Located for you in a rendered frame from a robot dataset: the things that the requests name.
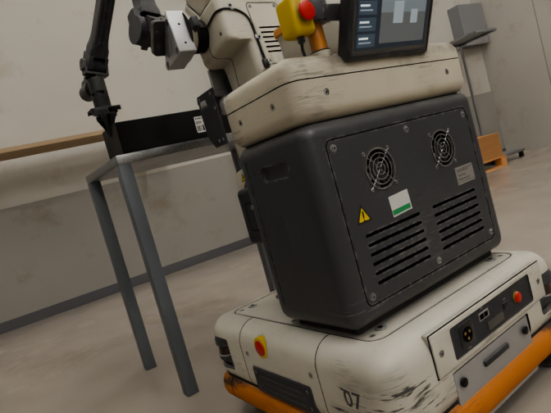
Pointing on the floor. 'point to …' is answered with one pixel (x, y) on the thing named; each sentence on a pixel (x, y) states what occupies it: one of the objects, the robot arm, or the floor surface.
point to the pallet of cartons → (492, 151)
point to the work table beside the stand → (133, 161)
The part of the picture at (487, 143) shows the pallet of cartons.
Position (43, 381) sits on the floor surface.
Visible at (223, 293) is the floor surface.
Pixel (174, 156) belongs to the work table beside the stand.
